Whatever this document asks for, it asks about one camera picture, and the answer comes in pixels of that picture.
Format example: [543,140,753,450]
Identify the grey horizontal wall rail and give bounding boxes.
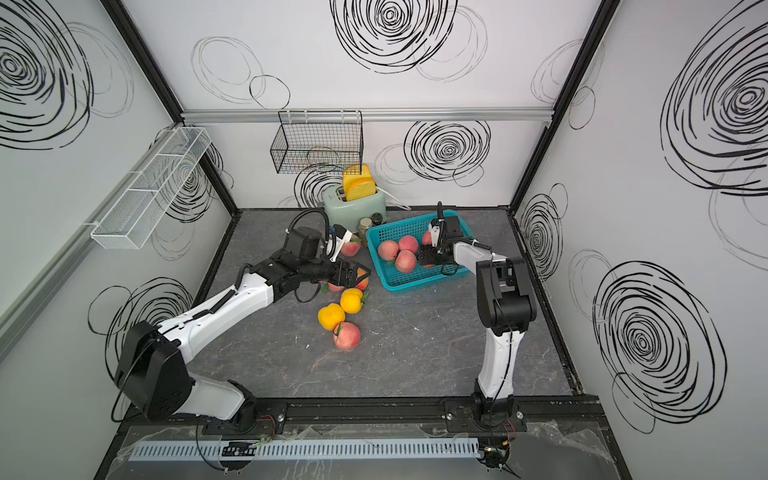
[181,107,554,124]

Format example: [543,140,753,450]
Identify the white toaster power cable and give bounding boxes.
[376,187,413,212]

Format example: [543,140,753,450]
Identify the mint green toaster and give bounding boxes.
[321,185,387,232]

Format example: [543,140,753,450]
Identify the yellow peach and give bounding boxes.
[340,288,368,314]
[317,303,346,331]

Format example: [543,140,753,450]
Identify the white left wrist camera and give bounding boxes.
[330,224,354,262]

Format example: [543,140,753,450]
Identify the black corner frame post right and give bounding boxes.
[508,0,621,216]

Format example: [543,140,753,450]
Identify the black corner frame post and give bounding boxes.
[508,0,621,216]
[100,0,240,217]

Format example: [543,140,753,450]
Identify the pink peach front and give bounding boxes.
[395,250,418,274]

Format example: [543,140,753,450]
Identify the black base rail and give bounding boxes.
[119,395,604,436]

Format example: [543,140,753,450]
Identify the teal plastic basket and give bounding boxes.
[366,213,469,294]

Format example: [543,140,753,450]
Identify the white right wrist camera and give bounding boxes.
[429,217,446,248]

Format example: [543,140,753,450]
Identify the yellow peach lower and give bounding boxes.
[317,303,346,331]

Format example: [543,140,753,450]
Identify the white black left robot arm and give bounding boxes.
[115,258,371,423]

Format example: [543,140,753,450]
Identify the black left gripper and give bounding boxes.
[300,255,372,289]

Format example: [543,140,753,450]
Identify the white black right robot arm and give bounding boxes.
[417,240,537,430]

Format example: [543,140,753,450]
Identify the glass spice jar silver lid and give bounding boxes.
[358,217,373,241]

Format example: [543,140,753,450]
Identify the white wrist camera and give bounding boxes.
[429,217,446,248]
[330,224,354,262]

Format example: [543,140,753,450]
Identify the yellow peach upper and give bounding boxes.
[340,288,368,314]

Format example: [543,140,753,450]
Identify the white wire wall shelf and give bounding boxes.
[91,126,212,250]

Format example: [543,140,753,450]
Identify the yellow toast slice right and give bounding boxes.
[345,177,377,202]

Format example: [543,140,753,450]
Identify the black wire hanging basket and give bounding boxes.
[269,109,365,175]

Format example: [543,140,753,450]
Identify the yellow toast slice left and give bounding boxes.
[342,163,372,192]

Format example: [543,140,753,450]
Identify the yellow toast slice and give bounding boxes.
[345,177,377,202]
[342,163,372,192]

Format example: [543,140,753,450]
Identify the black corner frame post left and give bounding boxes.
[100,0,240,217]

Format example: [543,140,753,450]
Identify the white slotted cable duct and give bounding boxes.
[128,438,480,463]

